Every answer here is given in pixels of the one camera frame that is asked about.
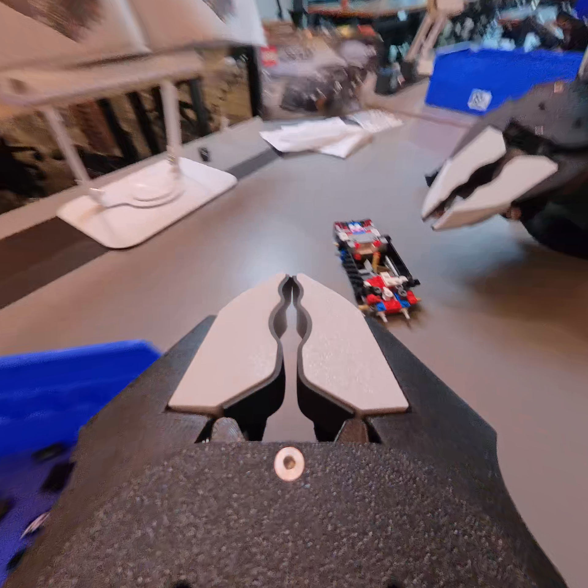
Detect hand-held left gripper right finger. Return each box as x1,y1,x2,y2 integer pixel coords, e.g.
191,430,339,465
294,273,410,440

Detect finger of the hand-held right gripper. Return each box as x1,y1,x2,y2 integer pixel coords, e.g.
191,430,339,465
431,155,559,231
421,126,509,221

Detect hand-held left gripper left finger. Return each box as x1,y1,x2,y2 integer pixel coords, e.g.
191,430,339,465
168,273,293,440

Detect partly built lego car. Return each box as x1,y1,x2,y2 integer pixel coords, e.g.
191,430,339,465
333,219,422,322

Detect blue plastic bin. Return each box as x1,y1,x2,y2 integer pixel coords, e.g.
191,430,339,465
0,341,163,588

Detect small lego bricks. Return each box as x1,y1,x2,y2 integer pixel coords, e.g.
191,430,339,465
5,441,79,570

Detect lego set box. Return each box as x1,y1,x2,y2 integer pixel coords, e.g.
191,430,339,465
262,42,377,115

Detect blue bin with white label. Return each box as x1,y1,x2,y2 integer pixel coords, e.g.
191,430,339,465
426,48,588,115

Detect poster on wooden easel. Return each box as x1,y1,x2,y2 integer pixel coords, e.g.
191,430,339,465
402,0,466,85

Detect white paper bags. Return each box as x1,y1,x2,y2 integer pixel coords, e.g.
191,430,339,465
260,111,403,159

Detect white book stand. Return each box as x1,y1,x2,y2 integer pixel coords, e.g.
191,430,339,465
0,51,238,250

